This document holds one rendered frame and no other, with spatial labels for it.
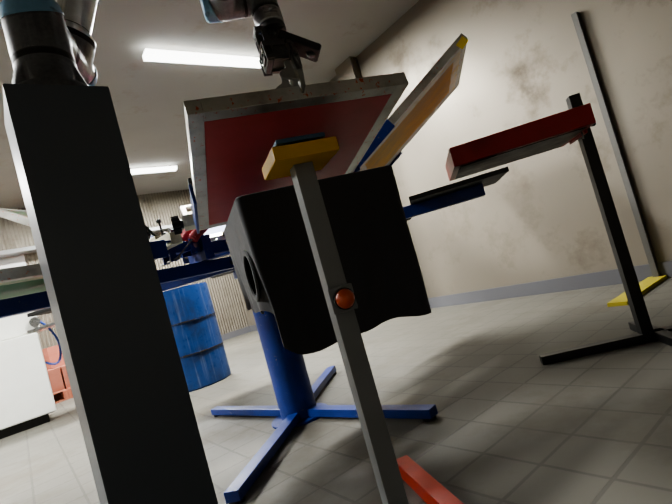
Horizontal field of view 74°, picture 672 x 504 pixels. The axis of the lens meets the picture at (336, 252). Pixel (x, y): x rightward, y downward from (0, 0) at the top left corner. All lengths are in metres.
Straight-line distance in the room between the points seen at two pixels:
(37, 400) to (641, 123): 6.05
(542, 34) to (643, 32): 0.74
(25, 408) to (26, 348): 0.61
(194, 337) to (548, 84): 3.81
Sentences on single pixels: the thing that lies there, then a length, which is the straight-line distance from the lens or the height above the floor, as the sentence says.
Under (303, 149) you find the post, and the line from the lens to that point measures 0.85.
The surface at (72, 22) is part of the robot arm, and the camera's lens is 1.34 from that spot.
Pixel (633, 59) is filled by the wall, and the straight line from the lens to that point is 4.09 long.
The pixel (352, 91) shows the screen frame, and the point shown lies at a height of 1.14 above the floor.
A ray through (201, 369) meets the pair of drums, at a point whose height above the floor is 0.17.
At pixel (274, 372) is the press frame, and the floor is 0.28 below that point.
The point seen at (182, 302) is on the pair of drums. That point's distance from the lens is 4.46.
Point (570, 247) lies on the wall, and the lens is 4.30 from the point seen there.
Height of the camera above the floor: 0.70
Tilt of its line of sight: 2 degrees up
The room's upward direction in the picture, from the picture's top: 16 degrees counter-clockwise
